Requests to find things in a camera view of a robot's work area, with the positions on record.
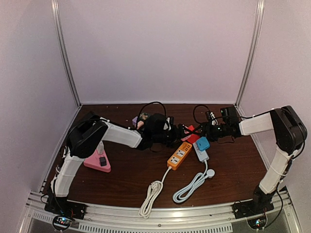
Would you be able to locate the blue square plug adapter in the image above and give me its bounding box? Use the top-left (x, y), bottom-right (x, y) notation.
top-left (196, 136), bottom-right (210, 151)

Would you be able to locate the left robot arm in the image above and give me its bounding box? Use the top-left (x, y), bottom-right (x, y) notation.
top-left (50, 113), bottom-right (192, 216)

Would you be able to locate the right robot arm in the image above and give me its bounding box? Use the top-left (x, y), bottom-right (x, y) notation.
top-left (205, 105), bottom-right (307, 197)

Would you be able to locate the orange power strip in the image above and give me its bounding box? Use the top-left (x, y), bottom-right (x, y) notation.
top-left (167, 141), bottom-right (192, 170)

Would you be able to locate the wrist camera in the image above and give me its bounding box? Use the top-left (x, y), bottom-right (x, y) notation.
top-left (206, 106), bottom-right (240, 126)
top-left (144, 113), bottom-right (172, 135)

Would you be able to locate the beige pink plug adapter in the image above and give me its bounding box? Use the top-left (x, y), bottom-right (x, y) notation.
top-left (136, 121), bottom-right (144, 130)

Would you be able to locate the pink square plug adapter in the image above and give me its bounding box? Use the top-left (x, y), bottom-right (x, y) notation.
top-left (181, 135), bottom-right (191, 141)

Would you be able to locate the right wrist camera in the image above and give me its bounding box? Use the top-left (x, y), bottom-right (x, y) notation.
top-left (206, 106), bottom-right (240, 126)

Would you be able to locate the aluminium front rail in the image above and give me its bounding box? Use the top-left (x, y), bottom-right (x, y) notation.
top-left (17, 191), bottom-right (302, 233)

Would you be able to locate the light blue power strip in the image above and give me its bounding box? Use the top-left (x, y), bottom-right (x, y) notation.
top-left (193, 143), bottom-right (209, 162)

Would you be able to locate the white coiled cable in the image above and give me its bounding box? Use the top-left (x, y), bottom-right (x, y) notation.
top-left (138, 166), bottom-right (173, 218)

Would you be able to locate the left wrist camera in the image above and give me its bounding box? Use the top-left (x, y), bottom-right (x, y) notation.
top-left (144, 113), bottom-right (172, 135)

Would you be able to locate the right aluminium post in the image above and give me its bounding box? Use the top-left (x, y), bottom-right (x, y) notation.
top-left (235, 0), bottom-right (265, 108)

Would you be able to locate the aluminium post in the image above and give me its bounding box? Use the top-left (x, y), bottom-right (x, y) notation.
top-left (51, 0), bottom-right (82, 108)
top-left (235, 0), bottom-right (265, 108)

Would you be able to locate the red cube socket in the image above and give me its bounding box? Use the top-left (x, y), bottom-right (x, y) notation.
top-left (184, 130), bottom-right (200, 144)

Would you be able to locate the left aluminium post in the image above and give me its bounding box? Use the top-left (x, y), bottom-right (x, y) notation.
top-left (51, 0), bottom-right (82, 108)

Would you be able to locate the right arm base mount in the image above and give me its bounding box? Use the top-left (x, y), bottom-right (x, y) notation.
top-left (232, 193), bottom-right (274, 219)

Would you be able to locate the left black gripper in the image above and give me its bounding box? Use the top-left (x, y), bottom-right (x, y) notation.
top-left (153, 124), bottom-right (193, 149)

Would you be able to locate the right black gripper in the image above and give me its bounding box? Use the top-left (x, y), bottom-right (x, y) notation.
top-left (193, 122), bottom-right (229, 142)

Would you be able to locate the light blue coiled cable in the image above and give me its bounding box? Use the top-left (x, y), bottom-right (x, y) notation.
top-left (172, 159), bottom-right (216, 203)

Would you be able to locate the dark green cube adapter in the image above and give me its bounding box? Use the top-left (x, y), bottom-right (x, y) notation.
top-left (140, 112), bottom-right (150, 120)

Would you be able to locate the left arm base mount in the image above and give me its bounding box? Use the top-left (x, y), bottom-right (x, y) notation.
top-left (44, 191), bottom-right (86, 220)

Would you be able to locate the purple power strip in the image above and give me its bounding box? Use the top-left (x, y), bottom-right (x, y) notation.
top-left (132, 116), bottom-right (139, 128)

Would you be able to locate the white charger plug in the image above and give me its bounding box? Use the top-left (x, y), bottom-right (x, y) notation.
top-left (96, 141), bottom-right (104, 155)

